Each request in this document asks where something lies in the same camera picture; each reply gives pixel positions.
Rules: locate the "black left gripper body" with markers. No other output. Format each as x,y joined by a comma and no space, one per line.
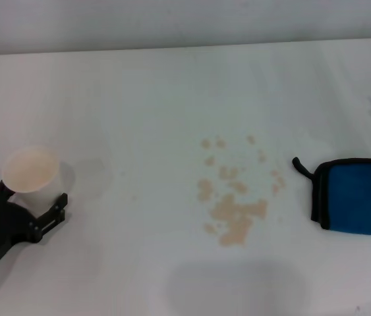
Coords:
4,230

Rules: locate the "brown water stain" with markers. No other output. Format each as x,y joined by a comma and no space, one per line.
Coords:
228,209

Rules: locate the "blue rag with black trim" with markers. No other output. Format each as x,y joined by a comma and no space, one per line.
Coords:
356,197

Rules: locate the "white paper cup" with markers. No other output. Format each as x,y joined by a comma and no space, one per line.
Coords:
35,184

